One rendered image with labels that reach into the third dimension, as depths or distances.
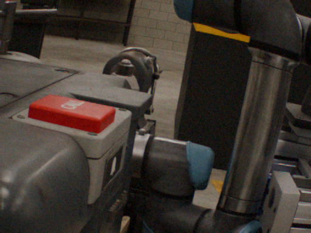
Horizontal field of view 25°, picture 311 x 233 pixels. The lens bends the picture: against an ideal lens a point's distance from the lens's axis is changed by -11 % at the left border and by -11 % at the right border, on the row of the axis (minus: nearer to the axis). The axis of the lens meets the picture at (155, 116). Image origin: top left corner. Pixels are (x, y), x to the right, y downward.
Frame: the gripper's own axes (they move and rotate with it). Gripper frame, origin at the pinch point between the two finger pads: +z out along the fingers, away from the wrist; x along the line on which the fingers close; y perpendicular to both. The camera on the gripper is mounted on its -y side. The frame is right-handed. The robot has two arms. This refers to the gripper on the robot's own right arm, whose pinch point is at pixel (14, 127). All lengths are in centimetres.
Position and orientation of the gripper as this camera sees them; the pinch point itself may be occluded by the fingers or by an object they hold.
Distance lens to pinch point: 129.7
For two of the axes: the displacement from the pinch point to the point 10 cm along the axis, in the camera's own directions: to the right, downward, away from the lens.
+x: 1.8, -9.7, -1.7
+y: 1.6, -1.4, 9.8
